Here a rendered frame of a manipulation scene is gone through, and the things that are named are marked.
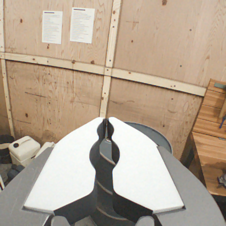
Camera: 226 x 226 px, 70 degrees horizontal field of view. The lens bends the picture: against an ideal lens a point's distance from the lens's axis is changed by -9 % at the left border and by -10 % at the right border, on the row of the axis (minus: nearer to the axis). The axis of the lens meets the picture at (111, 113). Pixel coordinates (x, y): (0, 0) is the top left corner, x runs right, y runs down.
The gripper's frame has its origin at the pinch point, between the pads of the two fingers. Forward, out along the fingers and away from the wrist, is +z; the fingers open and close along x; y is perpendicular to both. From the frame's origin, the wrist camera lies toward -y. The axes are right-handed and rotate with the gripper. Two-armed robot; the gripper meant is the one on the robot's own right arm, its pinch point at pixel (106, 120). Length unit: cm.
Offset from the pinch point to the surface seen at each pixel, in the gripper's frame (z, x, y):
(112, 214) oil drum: 68, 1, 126
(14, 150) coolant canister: 129, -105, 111
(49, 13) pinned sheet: 161, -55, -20
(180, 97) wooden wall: 130, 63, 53
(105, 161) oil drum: 75, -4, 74
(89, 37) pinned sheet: 151, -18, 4
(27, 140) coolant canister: 147, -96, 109
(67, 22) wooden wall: 157, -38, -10
